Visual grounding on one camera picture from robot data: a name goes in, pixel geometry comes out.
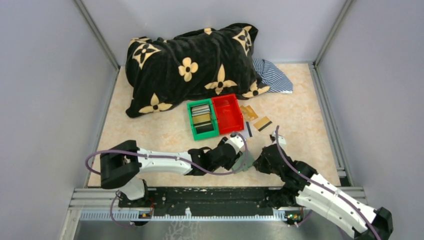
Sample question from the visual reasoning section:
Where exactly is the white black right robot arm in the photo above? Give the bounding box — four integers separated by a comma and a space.
253, 144, 394, 240

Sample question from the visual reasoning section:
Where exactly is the stack of cards in bin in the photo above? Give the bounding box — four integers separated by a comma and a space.
190, 104, 211, 125

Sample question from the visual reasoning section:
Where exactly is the gold card with stripe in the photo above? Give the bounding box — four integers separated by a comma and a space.
253, 116, 273, 132

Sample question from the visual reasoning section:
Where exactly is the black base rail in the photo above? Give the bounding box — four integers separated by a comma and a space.
117, 186, 316, 220

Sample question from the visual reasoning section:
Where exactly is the white card black stripe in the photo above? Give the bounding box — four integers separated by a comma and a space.
240, 121, 253, 140

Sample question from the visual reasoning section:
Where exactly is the black floral blanket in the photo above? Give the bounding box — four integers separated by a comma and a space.
125, 23, 270, 118

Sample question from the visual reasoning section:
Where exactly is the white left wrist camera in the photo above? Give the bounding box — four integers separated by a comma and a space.
224, 132, 246, 153

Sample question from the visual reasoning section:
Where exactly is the gold patterned card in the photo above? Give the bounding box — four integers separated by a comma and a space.
239, 105, 258, 122

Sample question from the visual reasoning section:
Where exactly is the green plastic bin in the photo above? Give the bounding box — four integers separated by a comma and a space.
186, 98, 220, 141

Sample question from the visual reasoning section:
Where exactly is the red plastic bin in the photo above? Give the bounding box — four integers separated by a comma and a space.
211, 93, 245, 135

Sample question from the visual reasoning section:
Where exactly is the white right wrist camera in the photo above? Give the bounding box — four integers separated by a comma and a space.
270, 132, 287, 149

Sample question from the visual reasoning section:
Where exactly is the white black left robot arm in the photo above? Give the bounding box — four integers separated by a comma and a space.
100, 136, 246, 207

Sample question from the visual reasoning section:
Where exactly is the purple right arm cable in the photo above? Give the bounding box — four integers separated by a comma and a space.
274, 125, 384, 240

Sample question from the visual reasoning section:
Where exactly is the black card in bin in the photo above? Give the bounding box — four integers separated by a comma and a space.
194, 122, 215, 134

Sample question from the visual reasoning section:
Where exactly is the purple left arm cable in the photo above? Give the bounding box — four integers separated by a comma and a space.
85, 131, 249, 229

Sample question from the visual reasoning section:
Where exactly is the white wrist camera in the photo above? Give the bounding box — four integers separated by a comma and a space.
270, 132, 287, 149
224, 132, 246, 153

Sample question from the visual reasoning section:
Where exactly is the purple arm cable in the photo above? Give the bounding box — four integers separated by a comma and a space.
274, 125, 384, 240
85, 131, 249, 229

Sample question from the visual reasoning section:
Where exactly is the mint green card holder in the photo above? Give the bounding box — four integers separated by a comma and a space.
231, 151, 255, 173

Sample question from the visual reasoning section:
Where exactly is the blue white striped cloth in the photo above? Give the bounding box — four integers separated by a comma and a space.
252, 58, 294, 94

